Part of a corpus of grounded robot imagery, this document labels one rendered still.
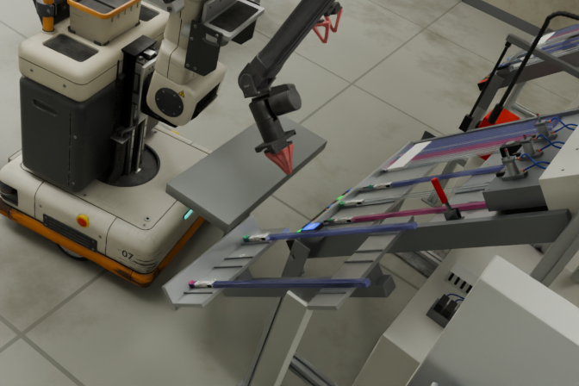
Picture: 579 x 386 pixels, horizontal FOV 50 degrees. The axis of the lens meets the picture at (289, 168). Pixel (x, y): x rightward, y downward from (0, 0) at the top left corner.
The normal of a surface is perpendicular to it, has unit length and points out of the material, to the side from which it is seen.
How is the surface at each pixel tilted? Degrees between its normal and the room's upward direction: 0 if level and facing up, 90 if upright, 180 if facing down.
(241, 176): 0
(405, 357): 90
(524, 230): 90
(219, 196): 0
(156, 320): 0
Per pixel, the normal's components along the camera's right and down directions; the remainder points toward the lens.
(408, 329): 0.24, -0.74
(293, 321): -0.55, 0.43
